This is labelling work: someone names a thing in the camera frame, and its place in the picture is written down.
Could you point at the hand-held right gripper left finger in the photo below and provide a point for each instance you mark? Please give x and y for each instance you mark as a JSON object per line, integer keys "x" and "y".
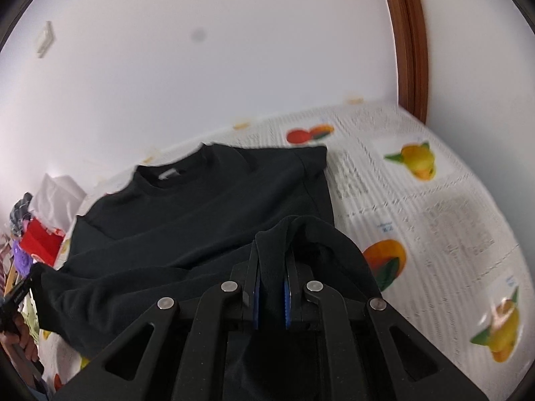
{"x": 255, "y": 300}

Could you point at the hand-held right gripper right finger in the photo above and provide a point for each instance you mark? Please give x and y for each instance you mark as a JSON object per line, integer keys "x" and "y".
{"x": 287, "y": 300}

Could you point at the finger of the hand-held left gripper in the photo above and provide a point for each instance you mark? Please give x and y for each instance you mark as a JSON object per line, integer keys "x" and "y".
{"x": 24, "y": 286}

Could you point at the black sweatshirt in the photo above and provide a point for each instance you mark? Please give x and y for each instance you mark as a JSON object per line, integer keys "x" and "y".
{"x": 188, "y": 217}

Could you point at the person's left hand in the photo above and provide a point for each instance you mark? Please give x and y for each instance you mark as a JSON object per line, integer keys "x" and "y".
{"x": 25, "y": 340}

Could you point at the purple plush cloth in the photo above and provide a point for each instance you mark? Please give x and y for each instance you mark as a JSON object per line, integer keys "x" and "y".
{"x": 21, "y": 259}

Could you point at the red paper bag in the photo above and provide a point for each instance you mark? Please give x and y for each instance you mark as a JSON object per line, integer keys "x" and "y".
{"x": 39, "y": 240}

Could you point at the grey plaid cloth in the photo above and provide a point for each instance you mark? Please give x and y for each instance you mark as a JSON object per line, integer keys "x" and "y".
{"x": 21, "y": 213}

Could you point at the white plastic bag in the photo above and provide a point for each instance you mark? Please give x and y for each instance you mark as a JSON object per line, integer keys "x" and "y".
{"x": 56, "y": 196}

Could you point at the fruit-printed tablecloth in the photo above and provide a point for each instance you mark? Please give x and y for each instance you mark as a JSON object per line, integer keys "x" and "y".
{"x": 439, "y": 238}

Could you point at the white light switch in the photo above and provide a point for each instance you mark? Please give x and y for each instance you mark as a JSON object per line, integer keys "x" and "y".
{"x": 44, "y": 39}

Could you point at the brown wooden door frame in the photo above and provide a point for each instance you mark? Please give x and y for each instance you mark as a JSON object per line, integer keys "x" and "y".
{"x": 411, "y": 50}

